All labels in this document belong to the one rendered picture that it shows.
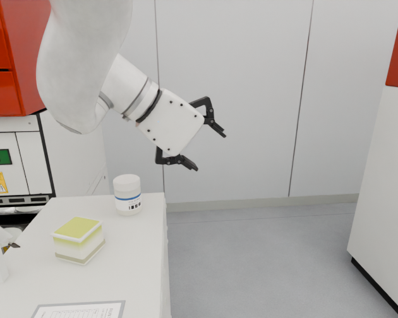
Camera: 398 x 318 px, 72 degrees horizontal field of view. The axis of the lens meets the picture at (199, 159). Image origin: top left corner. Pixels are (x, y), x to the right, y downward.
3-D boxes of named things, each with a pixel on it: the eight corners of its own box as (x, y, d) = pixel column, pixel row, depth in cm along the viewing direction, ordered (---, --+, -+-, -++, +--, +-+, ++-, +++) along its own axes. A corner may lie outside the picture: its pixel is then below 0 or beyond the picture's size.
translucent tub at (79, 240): (79, 239, 64) (75, 214, 62) (107, 245, 62) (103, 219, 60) (55, 260, 58) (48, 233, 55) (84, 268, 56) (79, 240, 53)
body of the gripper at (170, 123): (127, 129, 48) (176, 162, 53) (163, 82, 47) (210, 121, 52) (126, 118, 55) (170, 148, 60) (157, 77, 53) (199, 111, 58)
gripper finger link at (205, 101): (171, 117, 53) (192, 134, 55) (198, 87, 52) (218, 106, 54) (170, 116, 54) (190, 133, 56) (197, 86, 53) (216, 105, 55)
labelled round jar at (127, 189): (119, 204, 80) (115, 174, 77) (143, 202, 81) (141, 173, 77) (114, 217, 73) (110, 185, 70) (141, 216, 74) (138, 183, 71)
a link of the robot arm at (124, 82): (126, 113, 45) (153, 70, 47) (47, 58, 39) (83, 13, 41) (112, 120, 52) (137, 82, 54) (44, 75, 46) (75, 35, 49)
